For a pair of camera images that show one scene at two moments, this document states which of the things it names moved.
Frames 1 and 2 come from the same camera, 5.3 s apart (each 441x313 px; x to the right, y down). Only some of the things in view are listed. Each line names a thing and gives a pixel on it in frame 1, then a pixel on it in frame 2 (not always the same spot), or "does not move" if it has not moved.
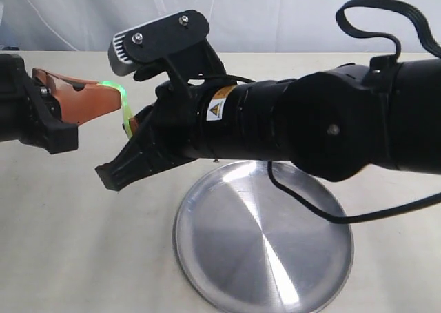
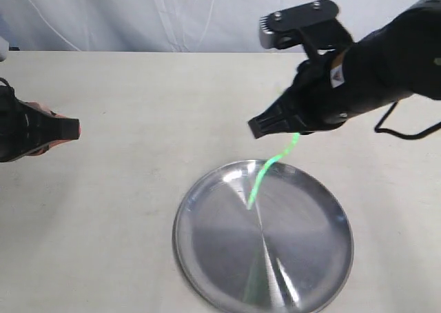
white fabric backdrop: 84,17 does not move
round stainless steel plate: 245,246 does not move
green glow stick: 127,114 -> 267,166
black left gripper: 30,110 -> 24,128
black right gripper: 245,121 -> 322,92
